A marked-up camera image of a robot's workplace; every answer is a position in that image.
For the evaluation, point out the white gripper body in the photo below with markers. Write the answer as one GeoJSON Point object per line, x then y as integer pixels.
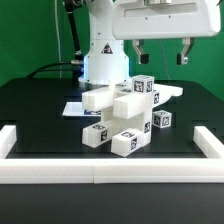
{"type": "Point", "coordinates": [162, 19]}

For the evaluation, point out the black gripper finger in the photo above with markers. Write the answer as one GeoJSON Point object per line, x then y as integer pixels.
{"type": "Point", "coordinates": [183, 56]}
{"type": "Point", "coordinates": [143, 57]}

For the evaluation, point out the white tagged cube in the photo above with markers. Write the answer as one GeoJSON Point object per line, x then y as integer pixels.
{"type": "Point", "coordinates": [143, 84]}

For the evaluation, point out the white chair backrest part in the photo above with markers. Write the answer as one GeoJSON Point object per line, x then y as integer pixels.
{"type": "Point", "coordinates": [128, 104]}

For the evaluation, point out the white chair seat part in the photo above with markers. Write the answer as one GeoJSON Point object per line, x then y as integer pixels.
{"type": "Point", "coordinates": [141, 122]}

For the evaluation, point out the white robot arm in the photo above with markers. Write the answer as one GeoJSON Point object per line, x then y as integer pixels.
{"type": "Point", "coordinates": [106, 60]}

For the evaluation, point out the white sheet with tags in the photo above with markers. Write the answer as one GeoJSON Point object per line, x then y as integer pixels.
{"type": "Point", "coordinates": [74, 109]}

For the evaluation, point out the white U-shaped border fence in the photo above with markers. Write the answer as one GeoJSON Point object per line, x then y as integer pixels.
{"type": "Point", "coordinates": [43, 171]}

